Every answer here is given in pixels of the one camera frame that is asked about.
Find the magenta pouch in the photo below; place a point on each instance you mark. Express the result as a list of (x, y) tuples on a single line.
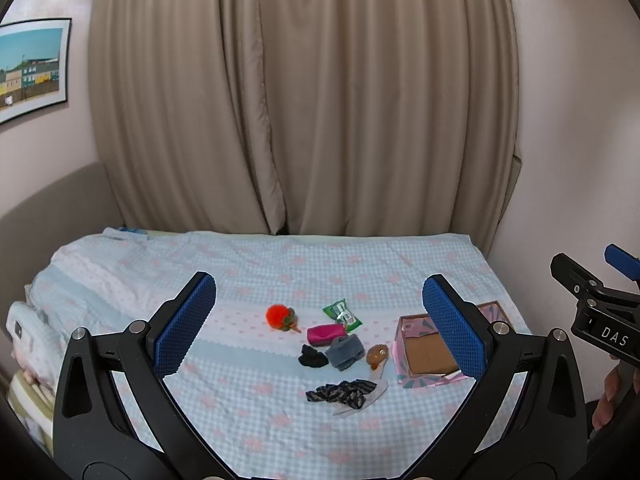
[(323, 335)]

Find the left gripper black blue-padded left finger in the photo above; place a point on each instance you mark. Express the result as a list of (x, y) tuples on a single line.
[(114, 416)]

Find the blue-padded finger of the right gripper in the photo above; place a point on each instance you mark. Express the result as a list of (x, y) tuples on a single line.
[(623, 262)]

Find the person's right hand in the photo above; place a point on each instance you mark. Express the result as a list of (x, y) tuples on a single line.
[(604, 411)]

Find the white grey wiping cloth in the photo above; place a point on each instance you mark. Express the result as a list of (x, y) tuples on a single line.
[(367, 399)]

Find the beige curtain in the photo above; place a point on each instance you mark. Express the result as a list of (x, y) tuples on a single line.
[(309, 117)]

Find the framed houses picture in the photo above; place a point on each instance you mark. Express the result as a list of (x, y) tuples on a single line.
[(34, 66)]

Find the folded quilt pile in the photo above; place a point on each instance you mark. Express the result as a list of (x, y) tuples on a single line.
[(39, 355)]

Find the black white patterned cloth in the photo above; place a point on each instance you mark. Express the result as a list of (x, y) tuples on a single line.
[(352, 394)]

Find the small black sock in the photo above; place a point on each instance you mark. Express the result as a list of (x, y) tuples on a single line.
[(311, 357)]

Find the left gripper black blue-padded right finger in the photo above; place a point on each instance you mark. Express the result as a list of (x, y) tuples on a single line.
[(525, 416)]

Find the brown donut keychain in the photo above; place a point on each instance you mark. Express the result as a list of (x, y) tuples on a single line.
[(376, 358)]

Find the grey fluffy sock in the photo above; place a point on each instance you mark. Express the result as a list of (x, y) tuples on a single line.
[(345, 351)]

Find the green snack packet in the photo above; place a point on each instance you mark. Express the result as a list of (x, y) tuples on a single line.
[(339, 312)]

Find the pink teal cardboard box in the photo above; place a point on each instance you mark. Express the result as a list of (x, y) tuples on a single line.
[(421, 357)]

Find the blue checkered bed sheet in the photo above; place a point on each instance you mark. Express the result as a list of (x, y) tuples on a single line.
[(241, 384)]

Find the grey upholstered headboard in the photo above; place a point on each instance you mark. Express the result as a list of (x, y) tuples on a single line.
[(80, 204)]

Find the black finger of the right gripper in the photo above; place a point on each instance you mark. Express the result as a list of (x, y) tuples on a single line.
[(577, 280)]

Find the orange knitted fruit toy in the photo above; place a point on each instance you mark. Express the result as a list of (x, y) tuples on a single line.
[(281, 317)]

